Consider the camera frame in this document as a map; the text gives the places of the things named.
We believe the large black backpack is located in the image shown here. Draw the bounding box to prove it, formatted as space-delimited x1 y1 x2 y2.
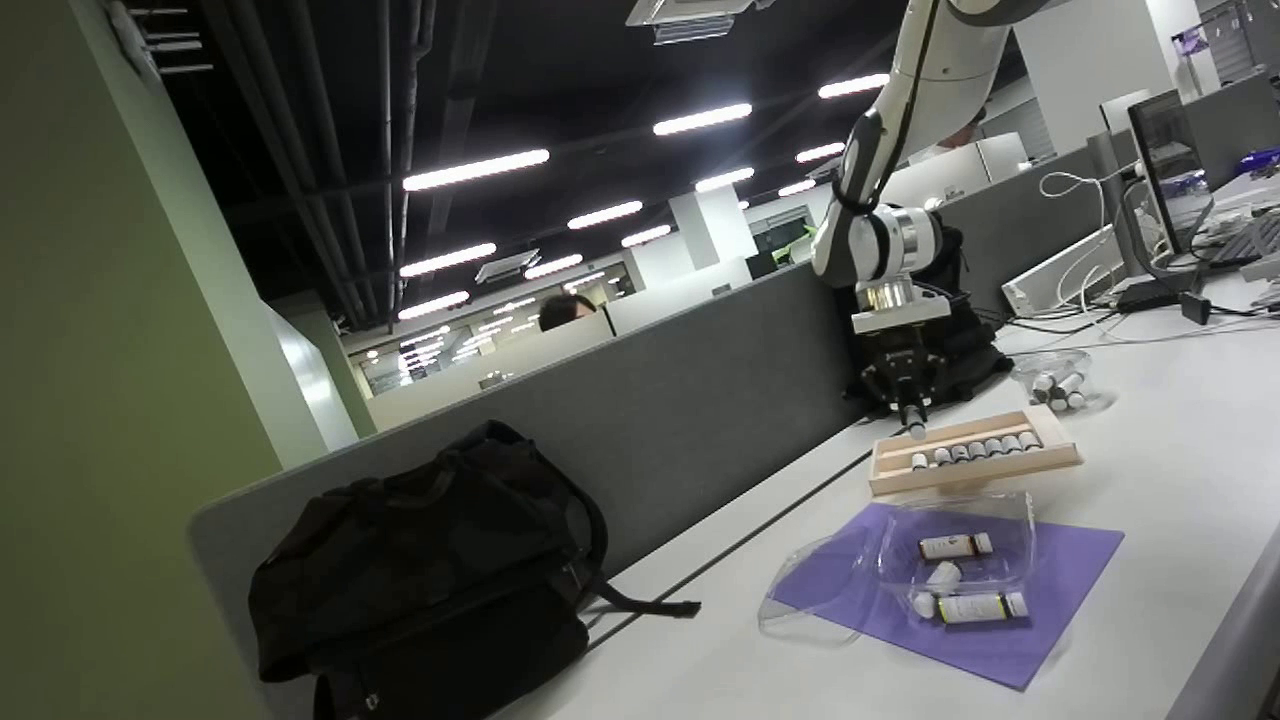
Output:
247 419 703 720

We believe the white cable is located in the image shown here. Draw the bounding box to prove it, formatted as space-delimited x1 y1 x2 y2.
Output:
1038 170 1151 313

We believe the clear plastic lid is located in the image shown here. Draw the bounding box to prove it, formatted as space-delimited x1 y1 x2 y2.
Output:
757 528 885 643

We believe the large bottle with pale label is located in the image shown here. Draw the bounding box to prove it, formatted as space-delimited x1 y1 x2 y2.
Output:
936 591 1030 626

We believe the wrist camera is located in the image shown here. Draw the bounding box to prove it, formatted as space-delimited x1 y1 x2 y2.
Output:
851 296 952 335

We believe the purple mat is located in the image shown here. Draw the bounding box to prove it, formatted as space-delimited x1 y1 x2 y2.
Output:
771 501 1127 692

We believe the grey desk partition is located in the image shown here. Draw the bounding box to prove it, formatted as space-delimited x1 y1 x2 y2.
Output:
188 262 873 641

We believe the long white box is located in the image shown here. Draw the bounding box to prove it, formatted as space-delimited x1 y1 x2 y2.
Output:
1001 227 1123 320

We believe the person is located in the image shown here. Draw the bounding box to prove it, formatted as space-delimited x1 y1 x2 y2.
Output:
537 292 599 334

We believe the wooden tray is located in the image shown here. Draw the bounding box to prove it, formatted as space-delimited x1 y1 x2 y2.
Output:
867 404 1085 499

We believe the monitor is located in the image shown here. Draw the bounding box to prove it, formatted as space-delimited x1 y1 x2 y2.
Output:
1127 89 1217 257

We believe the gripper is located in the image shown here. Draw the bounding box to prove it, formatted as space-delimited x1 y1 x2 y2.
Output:
862 330 945 441

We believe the heap of small bottles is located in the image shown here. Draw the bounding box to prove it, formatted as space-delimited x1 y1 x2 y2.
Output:
1030 371 1089 413

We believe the clear plastic container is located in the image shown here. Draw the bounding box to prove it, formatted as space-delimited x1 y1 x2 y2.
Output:
877 489 1037 628

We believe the row of small bottles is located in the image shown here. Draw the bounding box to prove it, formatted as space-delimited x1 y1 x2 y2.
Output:
909 431 1044 472

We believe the black keyboard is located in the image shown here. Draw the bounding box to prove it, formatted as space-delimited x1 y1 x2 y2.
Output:
1208 213 1280 269

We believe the clear plastic bowl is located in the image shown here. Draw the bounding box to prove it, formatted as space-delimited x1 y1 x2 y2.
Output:
1011 349 1098 417

